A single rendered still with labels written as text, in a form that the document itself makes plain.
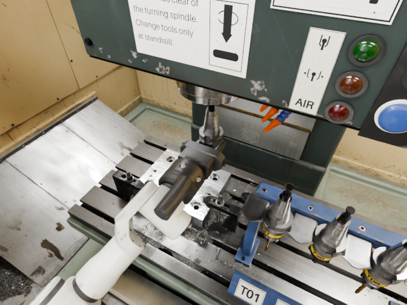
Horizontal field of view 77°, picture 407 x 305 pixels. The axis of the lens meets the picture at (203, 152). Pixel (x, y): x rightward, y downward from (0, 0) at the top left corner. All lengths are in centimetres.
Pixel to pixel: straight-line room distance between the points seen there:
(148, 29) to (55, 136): 127
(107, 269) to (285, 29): 50
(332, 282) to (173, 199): 61
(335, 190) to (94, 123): 141
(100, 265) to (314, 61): 50
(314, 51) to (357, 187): 144
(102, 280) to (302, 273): 60
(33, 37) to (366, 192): 183
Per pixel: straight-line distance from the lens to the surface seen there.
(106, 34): 41
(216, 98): 52
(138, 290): 106
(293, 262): 94
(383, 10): 27
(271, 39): 29
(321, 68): 28
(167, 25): 34
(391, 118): 30
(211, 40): 31
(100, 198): 109
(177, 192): 52
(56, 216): 138
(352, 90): 28
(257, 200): 63
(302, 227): 62
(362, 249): 65
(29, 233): 137
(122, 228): 55
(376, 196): 169
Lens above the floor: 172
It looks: 44 degrees down
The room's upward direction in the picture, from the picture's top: straight up
